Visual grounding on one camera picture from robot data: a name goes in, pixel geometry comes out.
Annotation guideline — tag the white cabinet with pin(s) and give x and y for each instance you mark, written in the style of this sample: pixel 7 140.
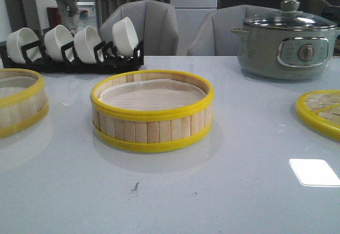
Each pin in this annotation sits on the white cabinet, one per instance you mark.
pixel 190 14

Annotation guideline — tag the white steamer liner paper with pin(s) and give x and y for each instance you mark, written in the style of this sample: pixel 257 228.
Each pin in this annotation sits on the white steamer liner paper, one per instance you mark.
pixel 152 95

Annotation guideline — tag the white bowl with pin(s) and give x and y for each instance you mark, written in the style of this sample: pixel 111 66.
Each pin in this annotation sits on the white bowl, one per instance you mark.
pixel 125 37
pixel 55 39
pixel 84 42
pixel 18 39

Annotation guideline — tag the right grey chair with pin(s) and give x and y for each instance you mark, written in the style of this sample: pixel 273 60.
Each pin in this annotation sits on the right grey chair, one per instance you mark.
pixel 214 36

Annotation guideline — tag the person in background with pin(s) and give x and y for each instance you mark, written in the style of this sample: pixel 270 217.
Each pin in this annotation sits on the person in background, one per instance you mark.
pixel 69 12

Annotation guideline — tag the grey chair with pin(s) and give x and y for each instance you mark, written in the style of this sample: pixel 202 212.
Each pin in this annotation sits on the grey chair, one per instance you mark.
pixel 214 36
pixel 155 24

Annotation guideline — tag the bamboo steamer tier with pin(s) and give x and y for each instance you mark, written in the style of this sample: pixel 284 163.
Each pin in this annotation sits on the bamboo steamer tier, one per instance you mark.
pixel 21 110
pixel 152 131

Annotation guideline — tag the woven bamboo steamer lid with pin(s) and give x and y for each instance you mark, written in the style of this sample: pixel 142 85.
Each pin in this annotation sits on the woven bamboo steamer lid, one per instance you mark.
pixel 319 110

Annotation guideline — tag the black dish rack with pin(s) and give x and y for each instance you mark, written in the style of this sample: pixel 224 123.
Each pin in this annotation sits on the black dish rack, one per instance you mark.
pixel 107 60

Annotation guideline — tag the left grey chair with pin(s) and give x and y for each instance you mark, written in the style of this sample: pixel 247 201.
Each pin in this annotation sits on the left grey chair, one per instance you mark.
pixel 155 24

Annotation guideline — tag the red bin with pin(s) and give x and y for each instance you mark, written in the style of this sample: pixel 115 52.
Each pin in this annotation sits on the red bin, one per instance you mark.
pixel 54 17

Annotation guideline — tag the green electric cooking pot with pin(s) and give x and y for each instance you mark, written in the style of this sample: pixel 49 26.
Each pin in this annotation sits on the green electric cooking pot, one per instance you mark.
pixel 285 54

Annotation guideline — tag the glass pot lid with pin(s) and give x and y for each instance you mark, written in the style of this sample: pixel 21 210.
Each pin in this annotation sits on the glass pot lid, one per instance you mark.
pixel 289 17

